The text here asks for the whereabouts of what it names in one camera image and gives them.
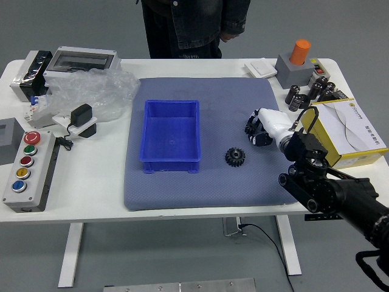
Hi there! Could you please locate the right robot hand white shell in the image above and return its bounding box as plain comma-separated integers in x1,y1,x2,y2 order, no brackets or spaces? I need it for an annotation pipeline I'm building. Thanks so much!
244,107,294,148

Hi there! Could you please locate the yellow and white cardboard box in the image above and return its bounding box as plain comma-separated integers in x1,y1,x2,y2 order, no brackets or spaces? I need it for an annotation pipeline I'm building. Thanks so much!
301,97,389,171

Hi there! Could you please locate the grey under-table power box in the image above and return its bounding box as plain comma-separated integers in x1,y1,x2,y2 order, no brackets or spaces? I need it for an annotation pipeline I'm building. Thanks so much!
222,217,246,237

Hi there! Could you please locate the white distribution box tinted lid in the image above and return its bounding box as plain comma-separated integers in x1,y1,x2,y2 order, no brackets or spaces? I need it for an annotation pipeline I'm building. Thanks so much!
43,46,122,88

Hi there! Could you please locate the grey push-button control box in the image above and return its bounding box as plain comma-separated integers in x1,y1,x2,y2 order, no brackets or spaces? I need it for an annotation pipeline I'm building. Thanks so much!
1,131,57,213

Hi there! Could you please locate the grey block holder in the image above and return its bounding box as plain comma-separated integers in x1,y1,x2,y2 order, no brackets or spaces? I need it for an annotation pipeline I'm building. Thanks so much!
275,53,315,90

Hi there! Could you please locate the big black gear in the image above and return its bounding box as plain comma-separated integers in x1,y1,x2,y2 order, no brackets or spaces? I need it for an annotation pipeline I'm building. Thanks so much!
224,147,247,167

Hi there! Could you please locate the orange cylinder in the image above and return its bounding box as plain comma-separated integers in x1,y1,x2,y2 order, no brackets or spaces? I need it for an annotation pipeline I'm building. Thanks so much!
290,39,312,65

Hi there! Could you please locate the blue-grey foam mat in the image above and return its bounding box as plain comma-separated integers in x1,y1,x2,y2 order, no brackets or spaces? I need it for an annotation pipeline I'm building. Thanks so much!
123,77,301,212

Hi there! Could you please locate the blue plastic bin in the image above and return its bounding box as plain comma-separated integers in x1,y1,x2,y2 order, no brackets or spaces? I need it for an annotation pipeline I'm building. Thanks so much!
139,99,202,175

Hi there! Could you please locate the black table control panel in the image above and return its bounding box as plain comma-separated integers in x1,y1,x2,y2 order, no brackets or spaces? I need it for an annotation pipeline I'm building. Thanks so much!
305,214,343,222

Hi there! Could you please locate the white table leg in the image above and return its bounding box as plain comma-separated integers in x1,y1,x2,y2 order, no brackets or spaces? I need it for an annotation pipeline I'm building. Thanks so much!
275,215,302,276
57,222,84,288

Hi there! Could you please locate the person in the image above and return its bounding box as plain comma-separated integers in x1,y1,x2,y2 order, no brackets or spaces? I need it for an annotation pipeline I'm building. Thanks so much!
141,0,252,59

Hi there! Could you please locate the clear plastic bag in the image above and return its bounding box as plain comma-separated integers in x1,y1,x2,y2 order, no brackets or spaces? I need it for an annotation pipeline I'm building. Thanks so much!
45,68,141,123

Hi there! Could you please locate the grey metal plate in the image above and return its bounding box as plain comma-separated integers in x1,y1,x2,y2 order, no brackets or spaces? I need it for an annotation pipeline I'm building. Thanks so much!
103,277,256,292

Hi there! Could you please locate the black power adapter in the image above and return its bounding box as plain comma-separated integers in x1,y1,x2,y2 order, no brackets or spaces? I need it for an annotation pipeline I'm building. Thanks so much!
70,103,94,127

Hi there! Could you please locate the white circuit breaker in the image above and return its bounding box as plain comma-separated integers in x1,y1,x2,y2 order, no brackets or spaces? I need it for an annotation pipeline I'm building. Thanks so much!
24,94,57,130

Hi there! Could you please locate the dark grey square block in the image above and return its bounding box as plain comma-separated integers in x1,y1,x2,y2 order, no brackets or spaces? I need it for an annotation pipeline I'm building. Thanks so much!
0,117,25,166

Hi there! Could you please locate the white wall switch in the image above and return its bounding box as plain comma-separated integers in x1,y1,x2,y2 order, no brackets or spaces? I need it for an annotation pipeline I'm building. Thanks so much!
244,59,278,78

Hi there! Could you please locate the white switch box red button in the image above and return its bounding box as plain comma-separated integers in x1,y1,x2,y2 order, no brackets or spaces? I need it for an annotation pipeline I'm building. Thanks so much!
308,57,328,88

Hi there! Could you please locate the black power cable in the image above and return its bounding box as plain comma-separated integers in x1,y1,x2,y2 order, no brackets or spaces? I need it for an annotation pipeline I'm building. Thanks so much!
238,223,295,292

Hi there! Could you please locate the black adapter cord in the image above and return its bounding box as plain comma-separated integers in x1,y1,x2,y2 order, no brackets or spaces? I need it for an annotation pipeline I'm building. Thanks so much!
56,123,75,151

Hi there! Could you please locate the black and white enclosure box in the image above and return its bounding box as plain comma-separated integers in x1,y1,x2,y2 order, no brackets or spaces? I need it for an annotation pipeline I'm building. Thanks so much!
9,50,54,103

